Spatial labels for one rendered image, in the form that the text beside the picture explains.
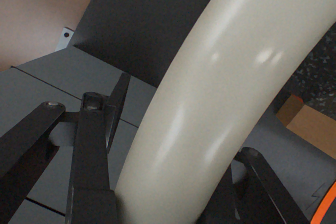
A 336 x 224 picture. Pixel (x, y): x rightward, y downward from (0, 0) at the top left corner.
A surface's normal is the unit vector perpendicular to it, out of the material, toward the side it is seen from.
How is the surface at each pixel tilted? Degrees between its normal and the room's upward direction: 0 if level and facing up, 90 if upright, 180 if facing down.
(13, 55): 0
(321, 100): 45
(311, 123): 0
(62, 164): 90
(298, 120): 0
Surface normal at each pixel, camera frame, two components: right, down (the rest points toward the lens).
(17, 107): 0.46, -0.84
